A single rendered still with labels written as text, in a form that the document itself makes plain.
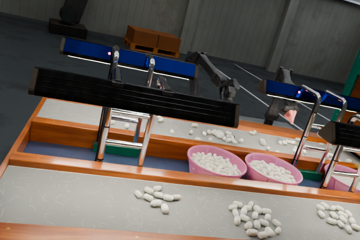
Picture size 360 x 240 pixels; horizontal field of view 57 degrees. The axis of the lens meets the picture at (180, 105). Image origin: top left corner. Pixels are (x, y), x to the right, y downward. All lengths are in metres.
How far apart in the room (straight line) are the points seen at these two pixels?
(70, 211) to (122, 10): 8.49
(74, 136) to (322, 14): 10.61
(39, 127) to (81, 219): 0.60
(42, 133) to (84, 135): 0.17
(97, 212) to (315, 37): 10.95
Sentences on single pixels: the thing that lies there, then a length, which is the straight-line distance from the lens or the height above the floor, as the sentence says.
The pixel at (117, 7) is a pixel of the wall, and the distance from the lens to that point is 9.32.
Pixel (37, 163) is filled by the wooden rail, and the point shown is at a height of 0.76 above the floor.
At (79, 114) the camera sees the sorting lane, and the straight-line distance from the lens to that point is 1.70.
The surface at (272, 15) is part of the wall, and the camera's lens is 10.70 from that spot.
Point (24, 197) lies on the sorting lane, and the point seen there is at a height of 0.74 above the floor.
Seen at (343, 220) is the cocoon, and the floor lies 0.75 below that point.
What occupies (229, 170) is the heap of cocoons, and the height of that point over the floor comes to 0.74.
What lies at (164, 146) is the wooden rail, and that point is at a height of 0.73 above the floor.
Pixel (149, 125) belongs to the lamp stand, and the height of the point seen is 0.93.
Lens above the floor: 1.37
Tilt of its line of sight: 17 degrees down
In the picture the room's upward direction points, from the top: 14 degrees clockwise
